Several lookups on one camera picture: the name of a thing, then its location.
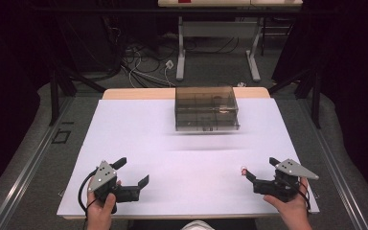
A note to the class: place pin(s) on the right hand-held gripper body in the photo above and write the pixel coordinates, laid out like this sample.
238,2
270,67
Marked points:
292,169

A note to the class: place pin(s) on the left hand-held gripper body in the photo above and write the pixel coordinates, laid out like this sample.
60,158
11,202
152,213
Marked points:
101,176

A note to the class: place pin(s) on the small red and white object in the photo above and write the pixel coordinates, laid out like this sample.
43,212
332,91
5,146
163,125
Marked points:
243,170

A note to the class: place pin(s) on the smoky transparent drawer box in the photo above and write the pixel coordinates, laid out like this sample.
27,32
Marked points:
204,108

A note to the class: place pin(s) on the person's left hand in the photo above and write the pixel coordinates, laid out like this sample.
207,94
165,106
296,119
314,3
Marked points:
99,212

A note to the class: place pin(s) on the person's right hand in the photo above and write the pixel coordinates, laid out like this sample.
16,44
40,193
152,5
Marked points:
292,212

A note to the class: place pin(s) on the white table sheet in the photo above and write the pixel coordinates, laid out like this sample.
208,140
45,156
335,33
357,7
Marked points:
188,166

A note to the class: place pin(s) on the short black tape strip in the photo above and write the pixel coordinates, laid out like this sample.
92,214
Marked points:
67,122

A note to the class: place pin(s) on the black metal stand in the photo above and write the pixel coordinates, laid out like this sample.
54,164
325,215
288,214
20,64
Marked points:
315,105
54,102

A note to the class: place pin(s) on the person's white garment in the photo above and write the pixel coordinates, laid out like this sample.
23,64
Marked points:
197,225

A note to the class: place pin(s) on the small pale object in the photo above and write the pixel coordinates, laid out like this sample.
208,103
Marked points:
223,111

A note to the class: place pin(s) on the white plug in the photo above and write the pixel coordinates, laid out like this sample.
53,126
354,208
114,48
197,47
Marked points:
241,84

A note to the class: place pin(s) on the dark curtain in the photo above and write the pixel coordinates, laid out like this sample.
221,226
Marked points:
357,80
6,96

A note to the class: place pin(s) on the white power adapter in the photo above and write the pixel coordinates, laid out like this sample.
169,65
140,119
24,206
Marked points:
169,64

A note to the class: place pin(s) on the white desk with metal legs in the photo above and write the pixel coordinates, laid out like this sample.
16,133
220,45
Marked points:
217,30

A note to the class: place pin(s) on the black metal crossbar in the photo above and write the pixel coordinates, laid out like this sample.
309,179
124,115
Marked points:
108,11

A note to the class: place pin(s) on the red flat item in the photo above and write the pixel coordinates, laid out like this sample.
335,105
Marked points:
184,1

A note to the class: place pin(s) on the aluminium floor rail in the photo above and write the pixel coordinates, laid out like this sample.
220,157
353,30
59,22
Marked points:
22,169
341,182

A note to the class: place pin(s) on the black metal chair frame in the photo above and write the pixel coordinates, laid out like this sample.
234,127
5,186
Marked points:
263,38

